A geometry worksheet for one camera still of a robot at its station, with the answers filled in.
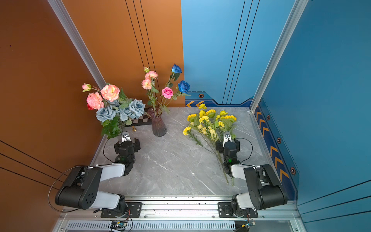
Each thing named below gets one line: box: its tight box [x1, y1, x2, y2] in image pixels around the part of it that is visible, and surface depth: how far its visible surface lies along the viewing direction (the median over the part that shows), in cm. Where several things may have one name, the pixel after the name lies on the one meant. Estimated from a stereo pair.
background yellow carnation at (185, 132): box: [183, 126, 216, 156], surface depth 104 cm
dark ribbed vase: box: [146, 107, 167, 138], surface depth 95 cm
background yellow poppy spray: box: [198, 103, 208, 118], surface depth 112 cm
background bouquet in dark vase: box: [82, 63, 191, 139], surface depth 74 cm
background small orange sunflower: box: [186, 113, 198, 123], surface depth 107 cm
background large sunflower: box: [205, 109, 216, 119], surface depth 108 cm
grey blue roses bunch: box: [95, 98, 146, 139], surface depth 74 cm
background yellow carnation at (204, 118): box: [198, 115, 210, 123], surface depth 104 cm
